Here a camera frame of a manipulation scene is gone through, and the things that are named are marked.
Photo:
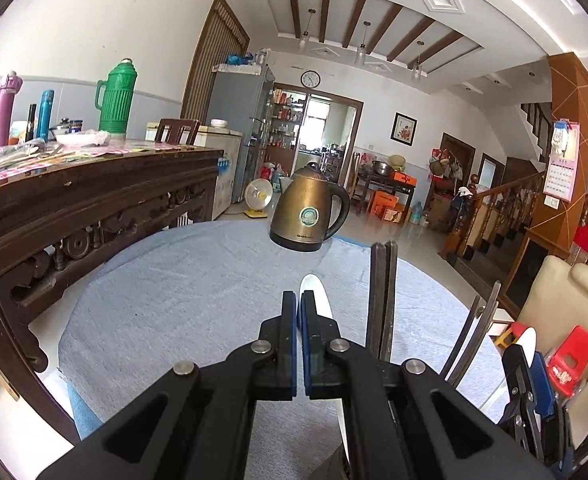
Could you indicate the grey refrigerator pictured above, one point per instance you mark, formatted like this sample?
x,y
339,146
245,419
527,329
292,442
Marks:
x,y
234,100

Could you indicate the clear water jug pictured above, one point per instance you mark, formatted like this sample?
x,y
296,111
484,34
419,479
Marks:
x,y
415,214

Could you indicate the carved dark wooden table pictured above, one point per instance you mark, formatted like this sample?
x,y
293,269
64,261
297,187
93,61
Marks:
x,y
74,195

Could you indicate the small white bowl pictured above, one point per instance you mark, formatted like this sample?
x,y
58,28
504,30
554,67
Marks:
x,y
218,123

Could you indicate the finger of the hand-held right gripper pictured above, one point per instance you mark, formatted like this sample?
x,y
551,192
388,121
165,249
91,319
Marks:
x,y
516,385
544,385

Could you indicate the wall calendar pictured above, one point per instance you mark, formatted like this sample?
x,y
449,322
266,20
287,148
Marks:
x,y
561,165

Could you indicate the dark glass bottle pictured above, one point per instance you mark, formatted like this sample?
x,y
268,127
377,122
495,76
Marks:
x,y
31,125

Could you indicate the grey plastic bag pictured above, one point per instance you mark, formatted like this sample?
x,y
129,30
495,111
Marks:
x,y
14,156

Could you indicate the large orange carton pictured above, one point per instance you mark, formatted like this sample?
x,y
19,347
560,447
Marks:
x,y
385,206

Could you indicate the brown slatted door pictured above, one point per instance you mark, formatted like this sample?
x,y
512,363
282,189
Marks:
x,y
214,55

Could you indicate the dark wooden side table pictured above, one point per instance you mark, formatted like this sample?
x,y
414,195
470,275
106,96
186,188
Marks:
x,y
384,182

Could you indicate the light blue table cloth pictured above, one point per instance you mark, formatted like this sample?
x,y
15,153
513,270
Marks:
x,y
174,285

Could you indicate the flat orange box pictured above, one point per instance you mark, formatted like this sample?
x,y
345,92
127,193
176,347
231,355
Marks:
x,y
404,178

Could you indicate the white bowl with plastic wrap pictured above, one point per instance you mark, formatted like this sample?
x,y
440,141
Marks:
x,y
81,138

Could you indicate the framed wall picture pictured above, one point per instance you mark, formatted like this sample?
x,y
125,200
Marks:
x,y
403,129

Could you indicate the red plastic stool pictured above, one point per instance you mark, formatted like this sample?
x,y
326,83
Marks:
x,y
571,360

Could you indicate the pink checkered tablecloth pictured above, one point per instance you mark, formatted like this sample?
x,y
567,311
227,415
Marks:
x,y
139,147

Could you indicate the bronze electric kettle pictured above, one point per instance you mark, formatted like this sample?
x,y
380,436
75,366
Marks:
x,y
299,200

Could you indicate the green thermos jug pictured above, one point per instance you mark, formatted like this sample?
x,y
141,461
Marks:
x,y
116,100

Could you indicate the blue water bottle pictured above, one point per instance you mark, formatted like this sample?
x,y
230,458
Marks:
x,y
45,115

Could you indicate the metal basin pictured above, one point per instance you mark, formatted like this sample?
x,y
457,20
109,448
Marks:
x,y
381,167

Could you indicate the pendant ceiling lamp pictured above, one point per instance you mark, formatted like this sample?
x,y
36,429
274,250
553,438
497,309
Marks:
x,y
416,69
303,40
362,52

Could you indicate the small dark jar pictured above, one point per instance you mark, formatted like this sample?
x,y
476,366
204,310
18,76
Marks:
x,y
76,127

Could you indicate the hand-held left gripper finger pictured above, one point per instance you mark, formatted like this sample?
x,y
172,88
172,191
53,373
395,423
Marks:
x,y
294,355
306,360

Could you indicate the wooden stair railing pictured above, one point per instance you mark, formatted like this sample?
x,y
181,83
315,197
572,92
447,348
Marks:
x,y
499,205

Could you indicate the small lidded pot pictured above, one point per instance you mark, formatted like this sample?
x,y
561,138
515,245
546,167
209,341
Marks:
x,y
60,130

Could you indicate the purple water bottle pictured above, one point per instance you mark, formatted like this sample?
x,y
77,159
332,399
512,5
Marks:
x,y
3,115

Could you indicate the round electric heater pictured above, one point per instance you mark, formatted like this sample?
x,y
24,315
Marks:
x,y
259,195

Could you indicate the yellow stool with red seat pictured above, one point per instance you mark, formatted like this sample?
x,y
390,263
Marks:
x,y
516,332

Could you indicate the white chest freezer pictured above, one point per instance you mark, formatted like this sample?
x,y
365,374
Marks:
x,y
226,170

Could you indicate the round wall clock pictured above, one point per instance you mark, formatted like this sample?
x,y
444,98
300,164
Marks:
x,y
310,79

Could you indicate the shelf with bottles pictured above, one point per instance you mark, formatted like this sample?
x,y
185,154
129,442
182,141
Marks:
x,y
286,115

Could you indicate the dark wooden chair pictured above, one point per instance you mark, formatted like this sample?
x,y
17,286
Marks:
x,y
176,131

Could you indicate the blue plastic bag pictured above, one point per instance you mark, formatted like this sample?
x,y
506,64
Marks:
x,y
239,59

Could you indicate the cream padded chair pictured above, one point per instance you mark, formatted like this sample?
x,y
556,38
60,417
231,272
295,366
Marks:
x,y
559,300

